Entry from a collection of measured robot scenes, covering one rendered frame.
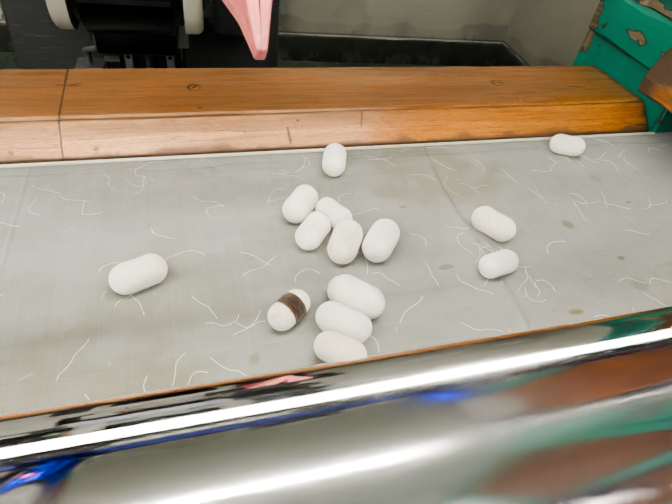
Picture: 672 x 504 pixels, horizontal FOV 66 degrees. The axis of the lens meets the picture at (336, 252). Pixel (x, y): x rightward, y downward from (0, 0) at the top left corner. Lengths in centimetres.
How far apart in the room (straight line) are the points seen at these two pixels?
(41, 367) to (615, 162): 51
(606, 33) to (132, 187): 56
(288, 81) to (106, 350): 31
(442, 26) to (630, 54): 198
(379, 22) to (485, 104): 200
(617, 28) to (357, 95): 34
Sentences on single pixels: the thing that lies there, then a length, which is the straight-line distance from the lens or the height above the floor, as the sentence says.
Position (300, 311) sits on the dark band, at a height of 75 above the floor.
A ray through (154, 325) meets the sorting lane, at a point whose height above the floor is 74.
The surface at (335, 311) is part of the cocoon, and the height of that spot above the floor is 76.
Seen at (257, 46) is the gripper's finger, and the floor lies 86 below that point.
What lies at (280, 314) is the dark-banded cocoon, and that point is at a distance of 30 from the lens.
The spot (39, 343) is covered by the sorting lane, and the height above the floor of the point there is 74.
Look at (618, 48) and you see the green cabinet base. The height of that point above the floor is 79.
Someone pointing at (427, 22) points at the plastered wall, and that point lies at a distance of 261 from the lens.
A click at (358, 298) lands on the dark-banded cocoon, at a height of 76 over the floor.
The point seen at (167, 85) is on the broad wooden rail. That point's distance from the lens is 51.
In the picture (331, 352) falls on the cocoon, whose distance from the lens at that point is 29.
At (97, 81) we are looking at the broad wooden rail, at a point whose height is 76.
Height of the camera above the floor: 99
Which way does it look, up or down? 43 degrees down
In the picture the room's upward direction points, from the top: 9 degrees clockwise
